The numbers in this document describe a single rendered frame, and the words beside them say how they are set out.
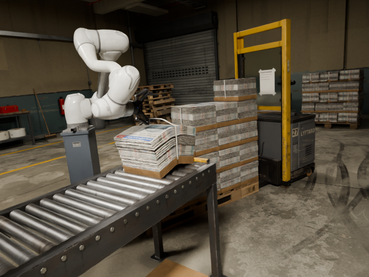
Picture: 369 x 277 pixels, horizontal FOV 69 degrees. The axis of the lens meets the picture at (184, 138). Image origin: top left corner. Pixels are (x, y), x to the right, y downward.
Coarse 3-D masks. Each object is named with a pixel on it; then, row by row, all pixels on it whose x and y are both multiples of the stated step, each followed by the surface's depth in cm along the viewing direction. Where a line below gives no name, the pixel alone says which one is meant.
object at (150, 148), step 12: (132, 132) 152; (144, 132) 148; (156, 132) 144; (168, 132) 146; (120, 144) 150; (132, 144) 144; (144, 144) 139; (156, 144) 139; (168, 144) 147; (120, 156) 157; (132, 156) 151; (144, 156) 144; (156, 156) 140; (168, 156) 148; (144, 168) 149; (156, 168) 143
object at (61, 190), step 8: (120, 168) 168; (96, 176) 156; (104, 176) 159; (72, 184) 146; (80, 184) 146; (56, 192) 136; (64, 192) 139; (32, 200) 128; (40, 200) 129; (8, 208) 121; (16, 208) 120; (24, 208) 123; (8, 216) 118
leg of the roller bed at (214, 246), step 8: (208, 192) 165; (216, 192) 167; (208, 200) 167; (216, 200) 167; (208, 208) 168; (216, 208) 168; (208, 216) 169; (216, 216) 169; (216, 224) 169; (216, 232) 170; (216, 240) 170; (216, 248) 171; (216, 256) 172; (216, 264) 173; (216, 272) 175
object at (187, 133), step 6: (180, 126) 155; (186, 126) 160; (180, 132) 155; (186, 132) 160; (192, 132) 166; (180, 138) 156; (186, 138) 161; (192, 138) 166; (180, 144) 156; (186, 144) 161; (192, 144) 166; (180, 150) 158; (186, 150) 162; (192, 150) 167; (192, 156) 168
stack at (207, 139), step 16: (224, 128) 271; (208, 144) 261; (224, 144) 273; (224, 160) 276; (224, 176) 278; (240, 176) 293; (224, 192) 282; (240, 192) 295; (192, 208) 259; (176, 224) 250
